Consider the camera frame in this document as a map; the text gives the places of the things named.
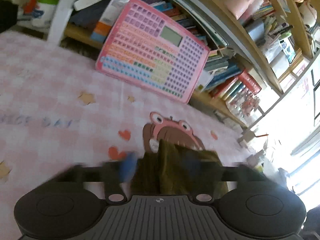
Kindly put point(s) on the pink toy keyboard tablet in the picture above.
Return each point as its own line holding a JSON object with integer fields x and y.
{"x": 140, "y": 52}

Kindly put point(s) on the white orange blue box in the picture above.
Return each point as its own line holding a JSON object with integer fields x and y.
{"x": 102, "y": 28}

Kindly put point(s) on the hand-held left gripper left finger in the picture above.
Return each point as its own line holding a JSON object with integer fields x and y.
{"x": 127, "y": 167}

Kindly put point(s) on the white jar green lid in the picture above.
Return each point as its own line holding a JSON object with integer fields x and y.
{"x": 46, "y": 10}

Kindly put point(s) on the pink checkered desk mat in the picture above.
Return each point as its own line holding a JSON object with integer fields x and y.
{"x": 50, "y": 92}

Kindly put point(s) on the crystal tree ornament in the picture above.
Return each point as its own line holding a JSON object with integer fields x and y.
{"x": 242, "y": 105}

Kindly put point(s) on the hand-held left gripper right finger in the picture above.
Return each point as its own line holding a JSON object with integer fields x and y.
{"x": 237, "y": 173}

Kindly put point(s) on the brown pants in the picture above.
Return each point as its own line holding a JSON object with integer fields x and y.
{"x": 172, "y": 172}

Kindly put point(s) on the red thick dictionary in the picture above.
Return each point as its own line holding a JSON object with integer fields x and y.
{"x": 250, "y": 82}

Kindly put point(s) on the row of blue books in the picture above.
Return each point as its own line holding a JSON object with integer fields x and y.
{"x": 222, "y": 72}

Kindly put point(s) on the white bookshelf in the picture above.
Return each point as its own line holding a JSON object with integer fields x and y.
{"x": 62, "y": 15}

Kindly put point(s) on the black board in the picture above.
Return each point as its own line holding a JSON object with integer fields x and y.
{"x": 6, "y": 15}

